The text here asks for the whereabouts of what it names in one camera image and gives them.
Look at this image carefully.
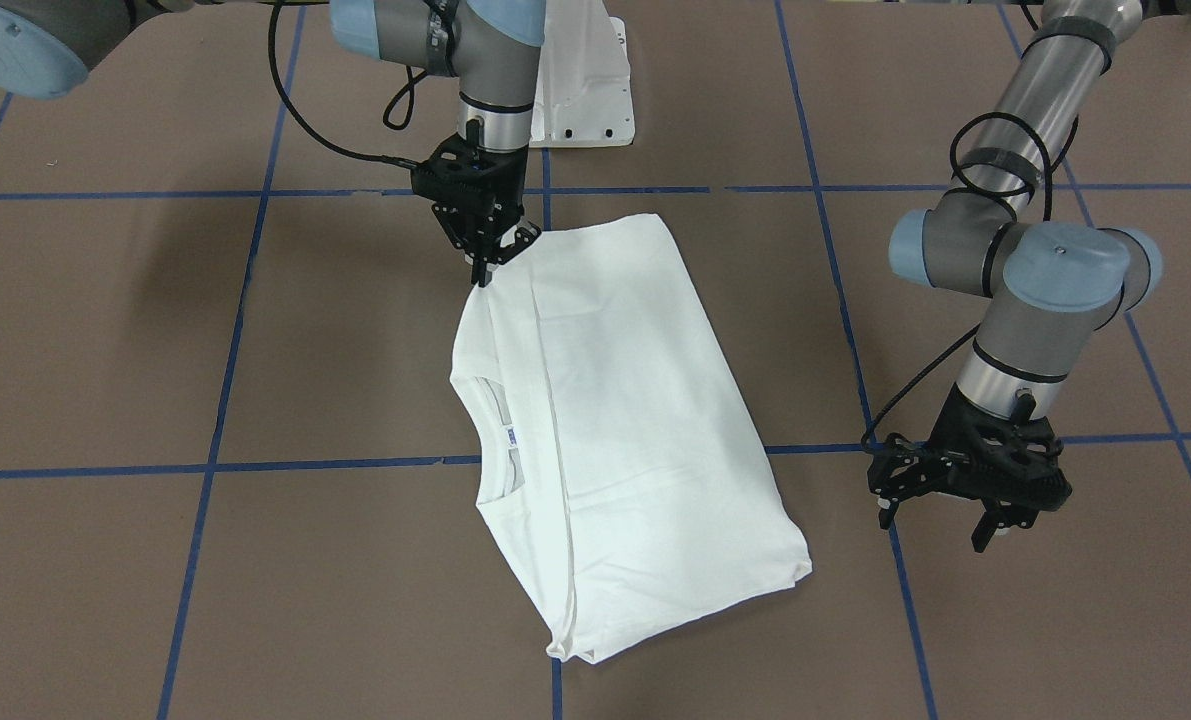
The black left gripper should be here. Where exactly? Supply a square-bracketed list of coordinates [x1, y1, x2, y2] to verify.
[877, 386, 1072, 553]

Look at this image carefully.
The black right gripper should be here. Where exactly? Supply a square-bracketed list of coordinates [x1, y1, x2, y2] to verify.
[411, 134, 543, 288]

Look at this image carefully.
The white long-sleeve printed shirt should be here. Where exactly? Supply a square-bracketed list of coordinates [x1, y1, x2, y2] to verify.
[450, 213, 813, 664]

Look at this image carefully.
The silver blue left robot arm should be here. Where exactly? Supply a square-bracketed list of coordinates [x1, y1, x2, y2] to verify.
[861, 1, 1170, 553]

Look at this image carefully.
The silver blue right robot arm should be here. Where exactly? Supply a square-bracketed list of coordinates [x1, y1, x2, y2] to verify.
[0, 1, 548, 287]

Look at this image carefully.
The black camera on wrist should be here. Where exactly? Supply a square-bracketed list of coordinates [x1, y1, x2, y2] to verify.
[866, 433, 956, 503]

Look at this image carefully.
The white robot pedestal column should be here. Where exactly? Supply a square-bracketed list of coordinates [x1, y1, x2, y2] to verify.
[530, 1, 636, 149]

